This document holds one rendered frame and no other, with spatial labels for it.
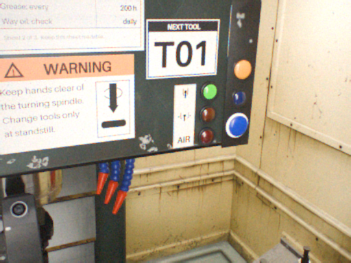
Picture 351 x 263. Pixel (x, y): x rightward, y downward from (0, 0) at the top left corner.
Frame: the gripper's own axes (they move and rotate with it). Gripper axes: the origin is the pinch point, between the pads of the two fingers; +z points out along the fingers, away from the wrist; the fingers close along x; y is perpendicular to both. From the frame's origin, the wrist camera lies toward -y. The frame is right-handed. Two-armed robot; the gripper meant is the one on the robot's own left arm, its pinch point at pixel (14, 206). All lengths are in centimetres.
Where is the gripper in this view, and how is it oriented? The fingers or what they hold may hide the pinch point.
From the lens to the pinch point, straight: 76.0
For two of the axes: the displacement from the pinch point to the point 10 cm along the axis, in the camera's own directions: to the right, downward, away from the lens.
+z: -4.2, -3.3, 8.5
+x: 9.1, -1.1, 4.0
